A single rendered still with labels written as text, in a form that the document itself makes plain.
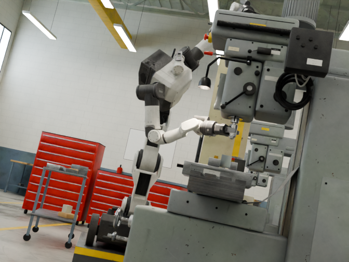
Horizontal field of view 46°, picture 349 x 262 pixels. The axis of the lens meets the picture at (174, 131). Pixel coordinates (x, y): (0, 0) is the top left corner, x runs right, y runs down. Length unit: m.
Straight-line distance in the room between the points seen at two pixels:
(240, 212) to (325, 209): 0.40
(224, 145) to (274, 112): 1.87
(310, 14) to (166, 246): 1.48
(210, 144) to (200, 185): 2.40
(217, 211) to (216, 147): 1.99
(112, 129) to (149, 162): 9.21
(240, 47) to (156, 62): 0.62
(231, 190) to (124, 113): 10.43
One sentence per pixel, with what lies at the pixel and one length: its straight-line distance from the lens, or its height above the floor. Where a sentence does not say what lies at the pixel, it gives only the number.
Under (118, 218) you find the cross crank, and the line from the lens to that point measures 2.39.
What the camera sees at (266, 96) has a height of 1.42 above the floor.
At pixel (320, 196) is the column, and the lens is 2.12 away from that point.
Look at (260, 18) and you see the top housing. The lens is 2.43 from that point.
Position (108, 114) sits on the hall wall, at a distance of 12.16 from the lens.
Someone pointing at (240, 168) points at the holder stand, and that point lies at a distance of 2.58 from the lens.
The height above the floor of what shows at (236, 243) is 0.65.
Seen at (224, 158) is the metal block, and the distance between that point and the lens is 2.15.
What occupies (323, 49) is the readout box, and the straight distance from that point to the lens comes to 2.13.
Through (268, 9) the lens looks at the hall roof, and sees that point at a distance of 11.86.
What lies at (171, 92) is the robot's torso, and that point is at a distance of 2.63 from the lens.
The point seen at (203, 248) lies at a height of 0.59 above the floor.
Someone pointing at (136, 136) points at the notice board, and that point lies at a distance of 11.80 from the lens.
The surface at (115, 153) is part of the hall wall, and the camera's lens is 11.89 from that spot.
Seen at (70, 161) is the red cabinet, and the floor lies 1.04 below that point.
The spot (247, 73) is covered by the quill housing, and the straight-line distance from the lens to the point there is 2.34.
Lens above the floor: 0.80
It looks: 9 degrees up
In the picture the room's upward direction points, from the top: 12 degrees clockwise
